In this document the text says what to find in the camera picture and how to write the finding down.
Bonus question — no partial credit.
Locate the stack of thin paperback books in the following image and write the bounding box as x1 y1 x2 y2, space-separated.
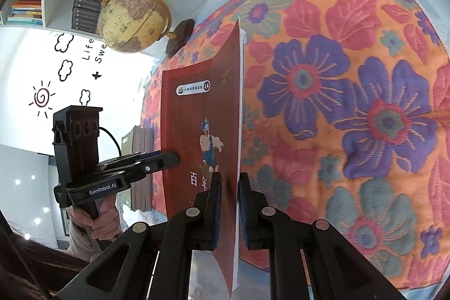
120 125 156 213

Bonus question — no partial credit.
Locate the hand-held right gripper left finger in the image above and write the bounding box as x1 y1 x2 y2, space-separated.
56 173 223 300

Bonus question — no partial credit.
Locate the dark red book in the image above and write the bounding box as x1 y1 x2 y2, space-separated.
160 17 247 297

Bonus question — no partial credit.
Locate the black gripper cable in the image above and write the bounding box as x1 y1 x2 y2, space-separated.
99 127 122 159

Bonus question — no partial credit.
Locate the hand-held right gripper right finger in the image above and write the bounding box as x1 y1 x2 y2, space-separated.
237 172 405 300

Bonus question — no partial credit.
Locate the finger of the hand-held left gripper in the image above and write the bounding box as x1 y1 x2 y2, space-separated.
101 151 161 172
120 151 181 182

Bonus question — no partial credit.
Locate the person's left forearm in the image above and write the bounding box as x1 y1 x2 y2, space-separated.
68 216 106 263

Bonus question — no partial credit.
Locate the floral orange table mat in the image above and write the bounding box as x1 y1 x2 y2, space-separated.
141 0 450 290

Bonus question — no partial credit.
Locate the person's hair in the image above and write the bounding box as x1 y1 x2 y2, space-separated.
0 238 88 300

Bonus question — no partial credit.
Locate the row of black hardcover books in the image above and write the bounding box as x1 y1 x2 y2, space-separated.
71 0 108 34

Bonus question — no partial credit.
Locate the antique yellow desk globe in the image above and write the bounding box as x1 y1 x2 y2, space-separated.
96 0 195 58

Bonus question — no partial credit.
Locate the person's left hand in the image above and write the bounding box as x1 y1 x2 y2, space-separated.
71 195 121 242

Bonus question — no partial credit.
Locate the black lettering wall decal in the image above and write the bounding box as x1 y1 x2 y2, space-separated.
80 38 108 64

